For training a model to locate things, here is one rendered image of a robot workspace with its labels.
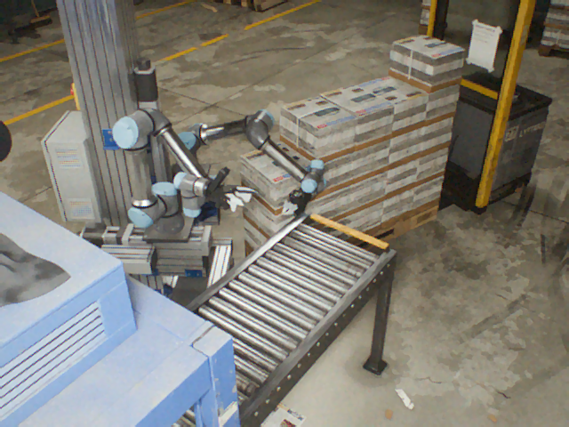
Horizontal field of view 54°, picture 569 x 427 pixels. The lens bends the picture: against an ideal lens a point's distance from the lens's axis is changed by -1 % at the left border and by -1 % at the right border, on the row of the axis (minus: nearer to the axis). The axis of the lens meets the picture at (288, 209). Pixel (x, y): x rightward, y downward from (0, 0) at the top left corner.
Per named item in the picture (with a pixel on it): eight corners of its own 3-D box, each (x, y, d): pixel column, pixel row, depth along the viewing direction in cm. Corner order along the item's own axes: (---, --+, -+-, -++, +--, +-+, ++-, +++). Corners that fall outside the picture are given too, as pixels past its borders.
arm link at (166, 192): (184, 205, 275) (181, 181, 267) (167, 220, 265) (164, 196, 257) (164, 199, 279) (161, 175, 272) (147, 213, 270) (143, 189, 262)
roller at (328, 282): (265, 259, 269) (270, 250, 270) (350, 300, 246) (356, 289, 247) (260, 256, 265) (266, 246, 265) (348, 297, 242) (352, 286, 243)
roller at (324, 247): (289, 239, 282) (293, 230, 283) (372, 276, 259) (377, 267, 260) (285, 235, 277) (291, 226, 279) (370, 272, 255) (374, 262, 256)
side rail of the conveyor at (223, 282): (300, 229, 298) (300, 211, 291) (308, 233, 295) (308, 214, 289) (94, 404, 209) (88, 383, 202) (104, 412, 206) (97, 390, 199)
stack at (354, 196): (244, 261, 381) (237, 154, 334) (373, 206, 436) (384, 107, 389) (276, 294, 355) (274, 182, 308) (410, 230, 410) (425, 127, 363)
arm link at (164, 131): (146, 107, 251) (212, 194, 259) (129, 116, 243) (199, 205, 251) (158, 94, 243) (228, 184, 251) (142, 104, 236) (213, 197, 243)
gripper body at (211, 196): (237, 204, 233) (212, 197, 237) (237, 185, 229) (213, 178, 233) (227, 211, 227) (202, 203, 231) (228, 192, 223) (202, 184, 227)
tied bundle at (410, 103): (351, 117, 375) (353, 84, 361) (383, 107, 389) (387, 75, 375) (391, 140, 349) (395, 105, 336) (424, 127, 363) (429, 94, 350)
